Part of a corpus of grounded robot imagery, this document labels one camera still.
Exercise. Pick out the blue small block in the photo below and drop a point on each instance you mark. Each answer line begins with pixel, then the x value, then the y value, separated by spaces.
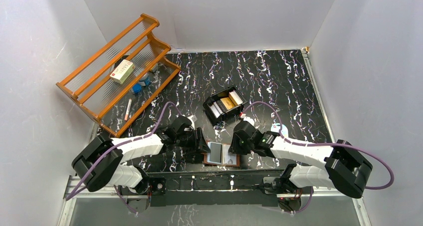
pixel 137 88

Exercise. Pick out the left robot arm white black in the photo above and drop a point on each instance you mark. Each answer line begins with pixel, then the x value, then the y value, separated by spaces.
pixel 101 162

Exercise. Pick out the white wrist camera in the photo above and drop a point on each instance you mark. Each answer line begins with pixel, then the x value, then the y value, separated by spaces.
pixel 244 117
pixel 193 119

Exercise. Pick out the white red small box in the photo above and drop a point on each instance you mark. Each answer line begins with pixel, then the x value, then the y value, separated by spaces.
pixel 122 71

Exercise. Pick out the blue small bottle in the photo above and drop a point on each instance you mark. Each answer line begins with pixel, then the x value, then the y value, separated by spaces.
pixel 145 80

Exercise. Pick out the white card in tray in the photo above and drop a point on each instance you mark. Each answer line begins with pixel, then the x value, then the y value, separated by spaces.
pixel 235 98

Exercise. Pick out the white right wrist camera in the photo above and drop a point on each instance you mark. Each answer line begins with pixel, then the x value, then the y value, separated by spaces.
pixel 244 117

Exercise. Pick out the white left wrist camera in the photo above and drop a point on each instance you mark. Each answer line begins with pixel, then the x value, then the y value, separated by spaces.
pixel 193 119

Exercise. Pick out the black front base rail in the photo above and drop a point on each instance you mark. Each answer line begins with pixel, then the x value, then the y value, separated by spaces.
pixel 237 187

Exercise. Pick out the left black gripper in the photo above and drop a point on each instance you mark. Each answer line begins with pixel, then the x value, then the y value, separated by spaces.
pixel 201 144

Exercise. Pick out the orange wooden rack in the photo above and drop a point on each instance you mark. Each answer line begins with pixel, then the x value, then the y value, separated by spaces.
pixel 91 87

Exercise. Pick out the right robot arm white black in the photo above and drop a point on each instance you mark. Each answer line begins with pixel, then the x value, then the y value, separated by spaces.
pixel 339 167

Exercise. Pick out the gold credit card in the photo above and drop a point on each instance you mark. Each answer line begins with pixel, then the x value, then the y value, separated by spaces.
pixel 227 103

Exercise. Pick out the brown leather card holder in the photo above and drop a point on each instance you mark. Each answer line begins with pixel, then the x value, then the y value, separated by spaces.
pixel 206 158

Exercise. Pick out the black card tray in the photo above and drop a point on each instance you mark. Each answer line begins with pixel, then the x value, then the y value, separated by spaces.
pixel 227 114

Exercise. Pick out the silver card in tray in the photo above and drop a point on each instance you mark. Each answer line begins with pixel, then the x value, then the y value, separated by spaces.
pixel 216 110

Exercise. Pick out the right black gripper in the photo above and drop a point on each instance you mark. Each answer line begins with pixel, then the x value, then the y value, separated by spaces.
pixel 234 148

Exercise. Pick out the pink white pen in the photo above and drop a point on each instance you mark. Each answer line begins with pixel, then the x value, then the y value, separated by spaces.
pixel 128 109

